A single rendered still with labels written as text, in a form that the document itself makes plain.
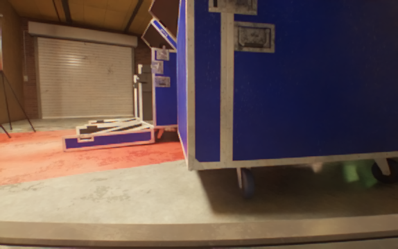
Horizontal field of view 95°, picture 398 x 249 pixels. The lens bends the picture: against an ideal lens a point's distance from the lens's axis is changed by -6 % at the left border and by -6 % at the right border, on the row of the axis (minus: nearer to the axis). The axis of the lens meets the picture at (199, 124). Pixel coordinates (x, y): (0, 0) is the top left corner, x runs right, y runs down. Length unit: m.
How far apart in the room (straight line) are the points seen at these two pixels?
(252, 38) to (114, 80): 7.36
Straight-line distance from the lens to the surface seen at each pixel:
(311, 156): 0.89
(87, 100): 7.85
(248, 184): 0.81
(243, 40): 0.77
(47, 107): 7.95
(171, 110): 2.03
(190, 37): 0.71
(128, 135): 1.97
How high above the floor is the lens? 0.39
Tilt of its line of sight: 6 degrees down
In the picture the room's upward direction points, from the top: straight up
